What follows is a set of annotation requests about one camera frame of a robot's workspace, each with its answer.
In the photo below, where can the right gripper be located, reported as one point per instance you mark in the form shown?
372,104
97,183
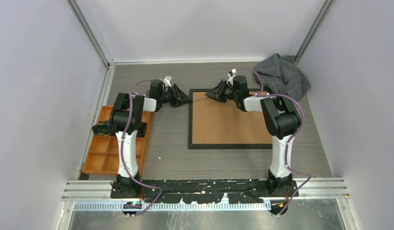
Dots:
217,93

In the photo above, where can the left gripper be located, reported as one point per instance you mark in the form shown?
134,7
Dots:
179,97

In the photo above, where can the black picture frame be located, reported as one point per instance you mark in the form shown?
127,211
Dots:
221,126

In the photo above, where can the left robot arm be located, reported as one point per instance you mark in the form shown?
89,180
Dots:
126,119

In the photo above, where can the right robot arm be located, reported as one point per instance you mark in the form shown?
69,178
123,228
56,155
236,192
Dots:
282,117

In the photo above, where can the grey checked cloth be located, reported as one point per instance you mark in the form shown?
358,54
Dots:
281,75

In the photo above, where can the orange wooden divided tray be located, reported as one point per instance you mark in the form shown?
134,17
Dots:
103,158

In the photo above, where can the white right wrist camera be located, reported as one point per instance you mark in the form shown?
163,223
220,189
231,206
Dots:
231,75

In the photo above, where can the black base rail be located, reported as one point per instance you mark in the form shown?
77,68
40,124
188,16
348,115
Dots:
201,191

